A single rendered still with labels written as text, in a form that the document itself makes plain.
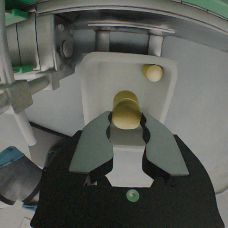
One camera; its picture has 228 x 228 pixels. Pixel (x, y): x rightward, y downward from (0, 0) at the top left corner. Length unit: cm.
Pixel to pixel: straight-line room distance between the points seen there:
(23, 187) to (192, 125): 54
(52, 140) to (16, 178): 19
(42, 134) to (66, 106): 17
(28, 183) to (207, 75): 57
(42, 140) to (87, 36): 40
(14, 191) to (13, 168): 6
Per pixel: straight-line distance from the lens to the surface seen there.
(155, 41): 28
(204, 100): 39
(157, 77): 23
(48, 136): 45
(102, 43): 27
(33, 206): 39
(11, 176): 35
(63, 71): 18
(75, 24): 25
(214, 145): 59
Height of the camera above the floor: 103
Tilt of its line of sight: 60 degrees down
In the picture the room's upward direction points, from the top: 173 degrees counter-clockwise
